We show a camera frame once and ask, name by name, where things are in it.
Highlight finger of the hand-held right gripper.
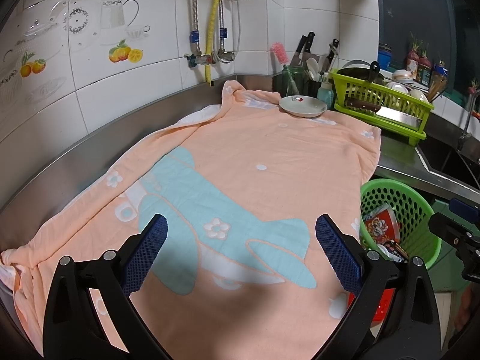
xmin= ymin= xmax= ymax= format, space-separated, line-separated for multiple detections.
xmin=428 ymin=212 xmax=474 ymax=249
xmin=448 ymin=197 xmax=480 ymax=219

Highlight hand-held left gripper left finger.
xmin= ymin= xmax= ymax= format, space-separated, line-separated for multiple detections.
xmin=43 ymin=214 xmax=168 ymax=360

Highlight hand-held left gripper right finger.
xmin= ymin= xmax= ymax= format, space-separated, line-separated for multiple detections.
xmin=315 ymin=214 xmax=441 ymax=360

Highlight green plastic basket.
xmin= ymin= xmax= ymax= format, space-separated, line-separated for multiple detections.
xmin=359 ymin=179 xmax=442 ymax=271

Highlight pink printed plastic cup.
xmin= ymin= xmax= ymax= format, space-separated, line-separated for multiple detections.
xmin=364 ymin=204 xmax=401 ymax=246

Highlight person's right forearm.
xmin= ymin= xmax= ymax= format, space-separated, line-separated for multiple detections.
xmin=454 ymin=285 xmax=480 ymax=331

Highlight steel sink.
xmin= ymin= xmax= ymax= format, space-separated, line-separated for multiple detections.
xmin=416 ymin=135 xmax=480 ymax=192

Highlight red plastic stool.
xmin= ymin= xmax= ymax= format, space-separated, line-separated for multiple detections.
xmin=347 ymin=287 xmax=396 ymax=323

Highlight metal faucet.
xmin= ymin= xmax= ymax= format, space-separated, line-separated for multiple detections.
xmin=457 ymin=90 xmax=480 ymax=151

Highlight bundle of chopsticks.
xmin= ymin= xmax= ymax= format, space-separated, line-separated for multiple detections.
xmin=427 ymin=64 xmax=447 ymax=102

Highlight white cloth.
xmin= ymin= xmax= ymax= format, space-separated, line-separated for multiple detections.
xmin=0 ymin=262 xmax=17 ymax=289

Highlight peach printed towel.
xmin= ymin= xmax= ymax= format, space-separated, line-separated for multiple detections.
xmin=0 ymin=80 xmax=382 ymax=360

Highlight green dish rack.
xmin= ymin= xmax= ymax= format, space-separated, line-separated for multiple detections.
xmin=329 ymin=68 xmax=435 ymax=147

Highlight white plate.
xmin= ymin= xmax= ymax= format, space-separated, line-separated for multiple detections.
xmin=278 ymin=95 xmax=328 ymax=118

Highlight teal soap bottle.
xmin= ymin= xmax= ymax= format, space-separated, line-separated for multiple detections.
xmin=317 ymin=73 xmax=335 ymax=109

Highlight blue lidded jar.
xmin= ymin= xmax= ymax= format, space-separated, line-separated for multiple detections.
xmin=377 ymin=44 xmax=392 ymax=72

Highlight black utensil holder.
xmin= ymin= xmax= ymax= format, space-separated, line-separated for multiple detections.
xmin=304 ymin=75 xmax=332 ymax=98

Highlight pan lid with black knob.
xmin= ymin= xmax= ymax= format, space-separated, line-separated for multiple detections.
xmin=337 ymin=60 xmax=385 ymax=85

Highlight green glass jar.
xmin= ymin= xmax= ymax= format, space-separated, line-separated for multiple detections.
xmin=282 ymin=65 xmax=305 ymax=98

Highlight metal water valve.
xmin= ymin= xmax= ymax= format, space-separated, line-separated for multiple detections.
xmin=184 ymin=49 xmax=236 ymax=69

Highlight pink bottle brush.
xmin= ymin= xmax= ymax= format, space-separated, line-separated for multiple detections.
xmin=271 ymin=42 xmax=301 ymax=96

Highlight clear plastic tube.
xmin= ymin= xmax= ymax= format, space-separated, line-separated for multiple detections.
xmin=225 ymin=0 xmax=242 ymax=61

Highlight cleaver with wooden handle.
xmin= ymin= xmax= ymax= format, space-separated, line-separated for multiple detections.
xmin=345 ymin=97 xmax=421 ymax=128

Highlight black-handled kitchen knife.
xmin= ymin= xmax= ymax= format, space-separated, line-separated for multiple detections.
xmin=290 ymin=32 xmax=316 ymax=66
xmin=326 ymin=38 xmax=340 ymax=72

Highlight yellow hose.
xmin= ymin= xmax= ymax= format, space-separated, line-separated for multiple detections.
xmin=205 ymin=0 xmax=227 ymax=85

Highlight braided metal hose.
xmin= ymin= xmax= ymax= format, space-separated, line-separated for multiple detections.
xmin=190 ymin=0 xmax=201 ymax=55
xmin=218 ymin=0 xmax=227 ymax=51

